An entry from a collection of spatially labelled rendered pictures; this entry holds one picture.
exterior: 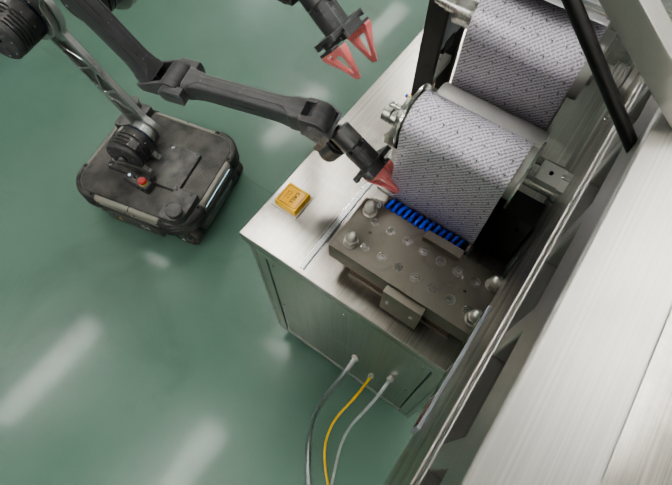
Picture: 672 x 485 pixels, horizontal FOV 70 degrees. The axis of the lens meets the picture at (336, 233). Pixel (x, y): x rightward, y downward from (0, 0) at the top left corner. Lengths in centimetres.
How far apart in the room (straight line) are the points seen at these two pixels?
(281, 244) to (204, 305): 101
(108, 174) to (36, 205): 51
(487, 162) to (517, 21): 29
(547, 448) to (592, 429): 4
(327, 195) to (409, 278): 38
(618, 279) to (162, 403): 191
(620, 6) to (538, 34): 55
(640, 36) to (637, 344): 27
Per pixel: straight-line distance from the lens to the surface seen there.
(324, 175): 137
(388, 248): 112
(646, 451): 69
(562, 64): 107
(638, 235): 50
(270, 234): 128
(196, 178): 224
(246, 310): 217
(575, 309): 45
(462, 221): 111
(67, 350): 238
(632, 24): 54
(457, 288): 111
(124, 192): 231
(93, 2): 125
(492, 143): 96
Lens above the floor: 203
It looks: 63 degrees down
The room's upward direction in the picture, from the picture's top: straight up
